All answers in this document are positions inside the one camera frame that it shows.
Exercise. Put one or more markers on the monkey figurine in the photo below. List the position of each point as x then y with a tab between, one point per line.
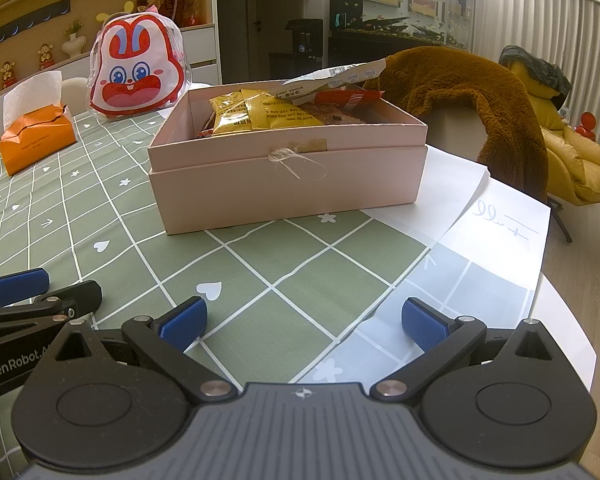
44	57
8	75

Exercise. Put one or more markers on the handwritten white paper sheet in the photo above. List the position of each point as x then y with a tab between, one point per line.
500	240

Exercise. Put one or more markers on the orange tissue box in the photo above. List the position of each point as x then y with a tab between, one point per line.
35	140

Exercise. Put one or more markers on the white vase with flowers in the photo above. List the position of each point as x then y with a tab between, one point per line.
75	42

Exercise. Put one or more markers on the white dining chair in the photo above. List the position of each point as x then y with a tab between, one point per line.
75	87

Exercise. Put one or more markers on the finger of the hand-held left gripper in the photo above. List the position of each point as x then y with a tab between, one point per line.
17	285
80	297

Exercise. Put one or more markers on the white curtain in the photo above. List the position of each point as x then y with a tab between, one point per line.
555	40

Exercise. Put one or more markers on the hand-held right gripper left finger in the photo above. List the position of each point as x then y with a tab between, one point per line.
182	322

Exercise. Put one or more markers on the yellow armchair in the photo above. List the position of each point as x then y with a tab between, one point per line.
575	160

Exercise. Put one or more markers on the red toy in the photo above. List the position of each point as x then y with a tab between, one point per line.
586	125

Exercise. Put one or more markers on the fish tank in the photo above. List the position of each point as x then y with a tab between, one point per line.
400	22

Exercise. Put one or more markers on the grey cloth on armchair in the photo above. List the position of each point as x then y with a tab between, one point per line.
535	67

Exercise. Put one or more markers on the black coffee machine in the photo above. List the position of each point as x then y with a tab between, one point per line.
304	37

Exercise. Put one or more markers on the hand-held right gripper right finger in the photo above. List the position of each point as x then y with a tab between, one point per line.
425	325

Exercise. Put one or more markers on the white snack packet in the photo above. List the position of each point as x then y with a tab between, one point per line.
335	77

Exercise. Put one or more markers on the brown fleece cloth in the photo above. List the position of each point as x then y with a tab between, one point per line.
470	95

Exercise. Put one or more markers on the green grid tablecloth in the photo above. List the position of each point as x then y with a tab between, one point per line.
130	260

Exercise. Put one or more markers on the pink cardboard box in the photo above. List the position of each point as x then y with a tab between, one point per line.
280	185

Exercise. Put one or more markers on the black curved wall strip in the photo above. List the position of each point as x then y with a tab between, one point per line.
30	20

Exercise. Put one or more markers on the red white rabbit bag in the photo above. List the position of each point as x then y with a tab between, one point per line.
135	70

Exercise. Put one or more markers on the plush toys on shelf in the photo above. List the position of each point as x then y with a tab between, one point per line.
165	7

